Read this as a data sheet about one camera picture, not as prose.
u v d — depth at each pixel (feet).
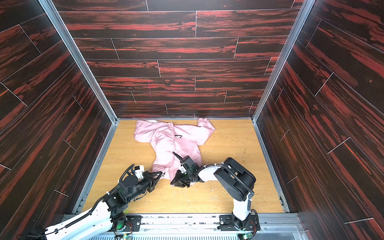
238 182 1.39
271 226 2.41
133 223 2.42
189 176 2.41
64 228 1.53
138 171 2.46
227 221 2.42
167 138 3.27
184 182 2.62
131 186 1.95
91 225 1.71
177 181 2.58
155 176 2.52
